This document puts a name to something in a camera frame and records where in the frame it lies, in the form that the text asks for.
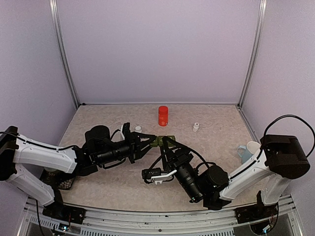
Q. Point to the green pill organizer box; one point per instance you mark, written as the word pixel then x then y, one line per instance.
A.
pixel 158 141

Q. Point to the black square tray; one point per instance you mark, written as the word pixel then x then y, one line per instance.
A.
pixel 58 179

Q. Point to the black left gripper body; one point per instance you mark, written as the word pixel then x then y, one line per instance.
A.
pixel 125 150

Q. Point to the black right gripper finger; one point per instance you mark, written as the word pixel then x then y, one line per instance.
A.
pixel 174 149
pixel 163 158

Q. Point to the light blue mug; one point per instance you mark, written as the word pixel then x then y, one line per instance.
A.
pixel 247 151

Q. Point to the small white pill bottle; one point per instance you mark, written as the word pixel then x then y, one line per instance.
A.
pixel 138 129

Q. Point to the front aluminium rail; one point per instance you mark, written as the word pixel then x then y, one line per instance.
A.
pixel 103 222

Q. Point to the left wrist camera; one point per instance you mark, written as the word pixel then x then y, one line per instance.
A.
pixel 125 132

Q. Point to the red cylindrical can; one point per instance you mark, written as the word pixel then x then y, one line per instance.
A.
pixel 163 115

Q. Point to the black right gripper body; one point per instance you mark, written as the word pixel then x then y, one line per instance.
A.
pixel 194 193

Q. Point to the aluminium frame post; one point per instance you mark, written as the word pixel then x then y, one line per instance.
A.
pixel 58 31
pixel 254 52

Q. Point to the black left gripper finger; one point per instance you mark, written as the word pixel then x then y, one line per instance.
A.
pixel 139 153
pixel 144 140

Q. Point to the left aluminium frame post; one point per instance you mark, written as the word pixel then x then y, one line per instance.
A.
pixel 58 31

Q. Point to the right aluminium frame post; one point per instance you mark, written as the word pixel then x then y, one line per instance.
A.
pixel 254 52

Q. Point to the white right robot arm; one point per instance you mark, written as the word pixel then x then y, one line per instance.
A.
pixel 281 158

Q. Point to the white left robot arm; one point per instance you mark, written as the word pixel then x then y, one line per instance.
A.
pixel 97 151

